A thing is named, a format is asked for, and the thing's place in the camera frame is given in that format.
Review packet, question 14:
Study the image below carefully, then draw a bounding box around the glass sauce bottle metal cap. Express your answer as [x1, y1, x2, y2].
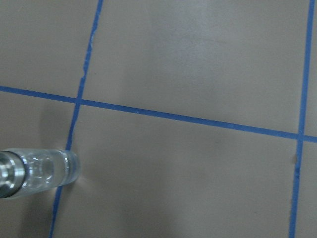
[0, 148, 81, 199]

